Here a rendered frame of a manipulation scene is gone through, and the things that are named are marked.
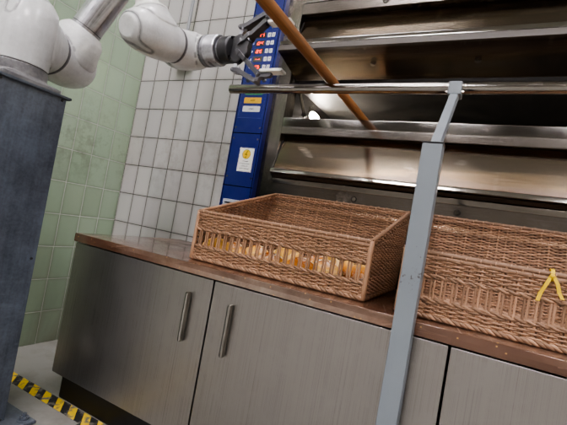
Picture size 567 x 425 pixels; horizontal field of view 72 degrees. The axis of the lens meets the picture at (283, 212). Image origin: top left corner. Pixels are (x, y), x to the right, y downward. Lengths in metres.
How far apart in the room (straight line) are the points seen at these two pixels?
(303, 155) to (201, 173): 0.52
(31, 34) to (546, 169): 1.58
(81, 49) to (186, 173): 0.70
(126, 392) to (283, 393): 0.53
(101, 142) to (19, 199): 0.87
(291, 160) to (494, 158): 0.74
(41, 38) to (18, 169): 0.39
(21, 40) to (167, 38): 0.43
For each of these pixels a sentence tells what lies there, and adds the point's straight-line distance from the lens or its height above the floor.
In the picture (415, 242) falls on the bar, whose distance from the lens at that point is 0.84.
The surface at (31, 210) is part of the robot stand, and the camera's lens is 1.37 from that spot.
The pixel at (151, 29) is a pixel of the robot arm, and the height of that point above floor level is 1.16.
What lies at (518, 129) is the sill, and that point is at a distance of 1.49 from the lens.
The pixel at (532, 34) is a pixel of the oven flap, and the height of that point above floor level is 1.41.
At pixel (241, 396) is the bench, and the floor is 0.28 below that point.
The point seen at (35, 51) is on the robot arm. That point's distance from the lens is 1.40.
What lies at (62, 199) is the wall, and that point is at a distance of 2.06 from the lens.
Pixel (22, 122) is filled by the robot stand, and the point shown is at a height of 0.89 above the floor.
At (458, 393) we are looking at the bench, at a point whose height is 0.46.
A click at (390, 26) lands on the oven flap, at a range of 1.71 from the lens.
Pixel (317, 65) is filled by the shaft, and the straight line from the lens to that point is 1.15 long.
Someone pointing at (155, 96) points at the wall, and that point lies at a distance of 2.20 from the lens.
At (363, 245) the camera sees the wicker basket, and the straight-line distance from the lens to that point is 0.98.
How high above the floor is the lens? 0.73
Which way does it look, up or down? 2 degrees up
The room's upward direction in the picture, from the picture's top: 10 degrees clockwise
